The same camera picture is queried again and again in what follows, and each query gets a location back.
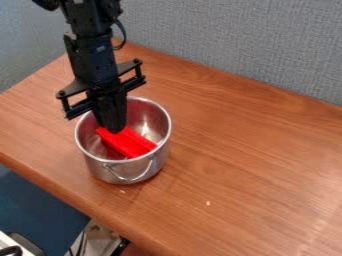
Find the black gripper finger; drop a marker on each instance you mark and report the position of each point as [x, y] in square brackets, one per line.
[121, 111]
[105, 112]

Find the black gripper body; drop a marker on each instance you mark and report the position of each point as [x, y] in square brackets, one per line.
[99, 76]

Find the stainless steel pot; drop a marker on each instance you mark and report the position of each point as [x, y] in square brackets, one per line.
[150, 120]

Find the red rectangular block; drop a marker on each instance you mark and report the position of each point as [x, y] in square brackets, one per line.
[128, 142]

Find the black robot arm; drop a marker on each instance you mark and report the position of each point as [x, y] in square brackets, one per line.
[91, 18]

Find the white object at corner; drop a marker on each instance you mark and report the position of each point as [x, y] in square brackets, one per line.
[10, 247]

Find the metal table leg bracket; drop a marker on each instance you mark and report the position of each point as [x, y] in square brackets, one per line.
[98, 241]

